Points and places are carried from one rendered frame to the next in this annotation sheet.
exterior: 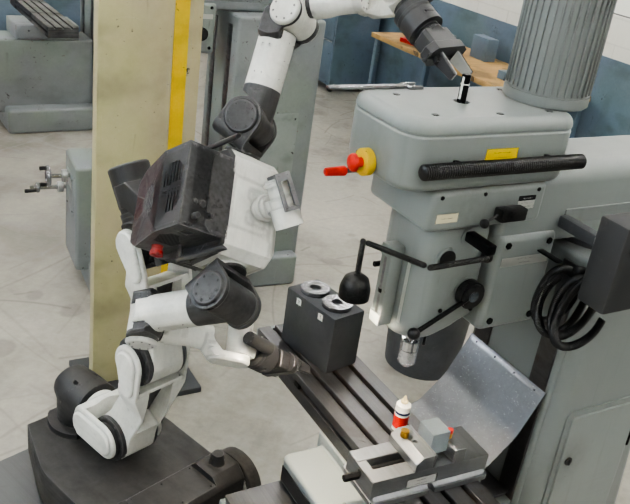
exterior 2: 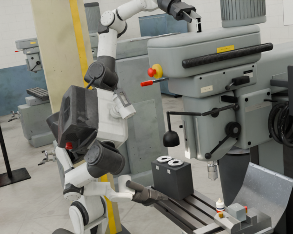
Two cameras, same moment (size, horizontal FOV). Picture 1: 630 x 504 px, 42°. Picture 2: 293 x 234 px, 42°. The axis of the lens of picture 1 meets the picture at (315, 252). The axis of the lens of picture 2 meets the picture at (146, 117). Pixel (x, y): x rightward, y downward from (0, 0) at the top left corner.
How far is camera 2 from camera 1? 0.41 m
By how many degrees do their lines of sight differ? 13
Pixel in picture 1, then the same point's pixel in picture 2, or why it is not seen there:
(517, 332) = (270, 152)
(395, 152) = (168, 59)
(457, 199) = (209, 77)
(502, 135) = (222, 39)
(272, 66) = (107, 45)
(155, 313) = (74, 177)
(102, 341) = not seen: hidden behind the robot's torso
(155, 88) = not seen: hidden behind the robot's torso
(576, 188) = (274, 63)
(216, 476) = not seen: outside the picture
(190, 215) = (76, 119)
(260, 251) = (119, 133)
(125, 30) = (58, 71)
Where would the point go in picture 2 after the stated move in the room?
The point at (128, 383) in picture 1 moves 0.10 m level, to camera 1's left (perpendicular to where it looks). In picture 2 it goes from (77, 225) to (59, 226)
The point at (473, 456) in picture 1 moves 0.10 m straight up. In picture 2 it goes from (262, 219) to (261, 200)
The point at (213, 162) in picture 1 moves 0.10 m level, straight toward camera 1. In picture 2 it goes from (85, 93) to (83, 98)
